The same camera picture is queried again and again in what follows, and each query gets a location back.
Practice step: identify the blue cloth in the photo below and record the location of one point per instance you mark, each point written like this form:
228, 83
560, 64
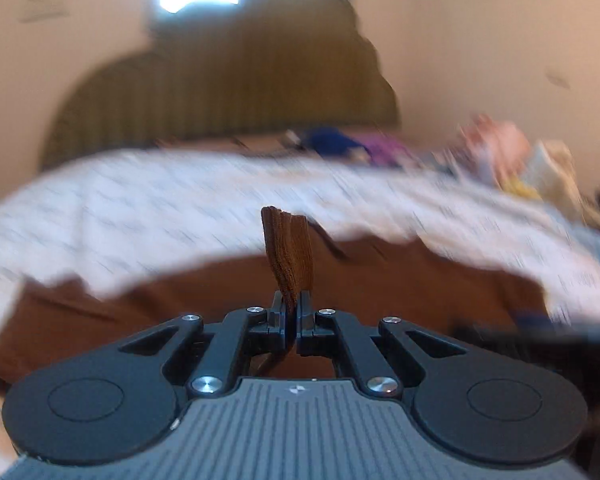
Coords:
332, 142

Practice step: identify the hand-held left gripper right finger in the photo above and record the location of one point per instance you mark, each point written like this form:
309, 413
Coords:
305, 317

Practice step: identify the olive upholstered headboard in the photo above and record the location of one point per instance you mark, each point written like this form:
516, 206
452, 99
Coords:
230, 75

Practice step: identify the pink clothes pile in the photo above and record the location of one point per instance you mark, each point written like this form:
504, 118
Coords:
500, 147

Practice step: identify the white script-printed bed sheet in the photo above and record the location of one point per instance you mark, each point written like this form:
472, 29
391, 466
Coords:
130, 210

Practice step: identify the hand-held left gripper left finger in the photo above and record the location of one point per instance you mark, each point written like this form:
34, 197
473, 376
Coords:
280, 317

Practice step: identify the brown knit sweater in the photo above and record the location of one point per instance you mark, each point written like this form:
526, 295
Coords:
290, 260

